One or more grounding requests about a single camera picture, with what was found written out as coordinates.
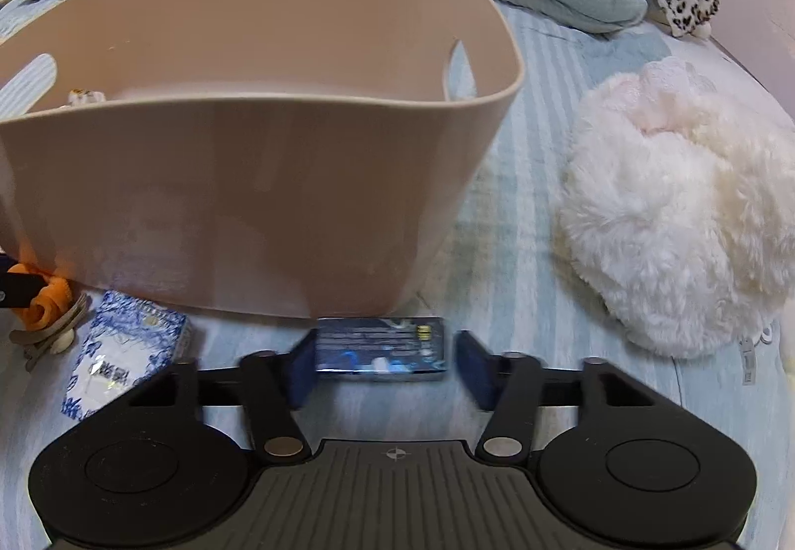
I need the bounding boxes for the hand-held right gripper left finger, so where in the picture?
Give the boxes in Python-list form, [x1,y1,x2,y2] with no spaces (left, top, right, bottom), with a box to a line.
[127,331,319,461]

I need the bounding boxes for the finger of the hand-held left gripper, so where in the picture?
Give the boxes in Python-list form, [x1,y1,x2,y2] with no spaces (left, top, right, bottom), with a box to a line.
[0,269,46,310]

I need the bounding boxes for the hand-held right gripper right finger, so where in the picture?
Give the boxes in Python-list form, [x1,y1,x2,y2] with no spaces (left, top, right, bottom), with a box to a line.
[455,330,662,461]

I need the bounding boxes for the dark blue small box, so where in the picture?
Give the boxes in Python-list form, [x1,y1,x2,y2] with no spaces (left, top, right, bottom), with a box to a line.
[314,315,452,385]

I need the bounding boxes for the beige plastic basket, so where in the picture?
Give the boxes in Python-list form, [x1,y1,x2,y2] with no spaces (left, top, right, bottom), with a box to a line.
[0,0,526,320]

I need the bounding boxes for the blue white tissue packet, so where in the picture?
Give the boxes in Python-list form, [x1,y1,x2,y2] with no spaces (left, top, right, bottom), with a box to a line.
[61,290,191,420]

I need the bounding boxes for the striped light blue bed sheet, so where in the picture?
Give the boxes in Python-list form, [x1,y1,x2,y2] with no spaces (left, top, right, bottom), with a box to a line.
[0,0,795,550]

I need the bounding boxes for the white plush toy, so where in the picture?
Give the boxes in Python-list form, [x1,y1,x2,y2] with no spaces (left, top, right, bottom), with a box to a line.
[555,57,795,363]

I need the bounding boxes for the white fabric tag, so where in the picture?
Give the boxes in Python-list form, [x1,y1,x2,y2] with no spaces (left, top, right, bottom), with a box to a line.
[738,337,757,387]

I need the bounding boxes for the orange toy with beige straps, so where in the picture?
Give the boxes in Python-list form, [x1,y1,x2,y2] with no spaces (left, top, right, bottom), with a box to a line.
[9,260,94,372]

